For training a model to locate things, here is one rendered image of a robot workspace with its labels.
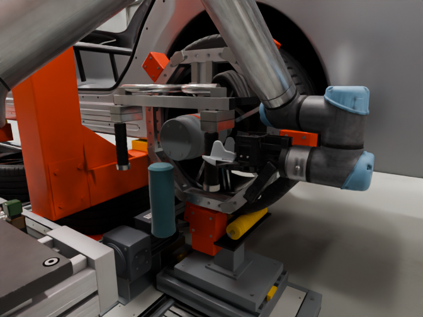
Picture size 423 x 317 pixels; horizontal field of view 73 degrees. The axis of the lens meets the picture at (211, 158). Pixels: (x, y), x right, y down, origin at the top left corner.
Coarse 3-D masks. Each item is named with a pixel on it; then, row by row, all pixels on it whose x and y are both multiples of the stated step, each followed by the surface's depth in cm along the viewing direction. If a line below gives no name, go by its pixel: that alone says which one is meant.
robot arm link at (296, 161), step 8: (288, 152) 58; (296, 152) 57; (304, 152) 56; (288, 160) 57; (296, 160) 56; (304, 160) 55; (288, 168) 57; (296, 168) 56; (304, 168) 55; (288, 176) 59; (296, 176) 57; (304, 176) 56
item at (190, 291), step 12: (156, 276) 130; (168, 276) 133; (168, 288) 128; (180, 288) 123; (192, 288) 125; (276, 288) 120; (180, 300) 125; (192, 300) 120; (204, 300) 116; (216, 300) 118; (228, 300) 116; (264, 300) 118; (276, 300) 123; (204, 312) 118; (216, 312) 114; (228, 312) 110; (240, 312) 112; (252, 312) 110; (264, 312) 111
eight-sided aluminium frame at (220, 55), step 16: (224, 48) 86; (176, 64) 97; (160, 80) 102; (176, 80) 104; (160, 112) 111; (160, 128) 113; (272, 128) 83; (160, 144) 115; (160, 160) 111; (176, 176) 115; (176, 192) 109; (192, 192) 106; (208, 192) 106; (240, 192) 93; (224, 208) 98
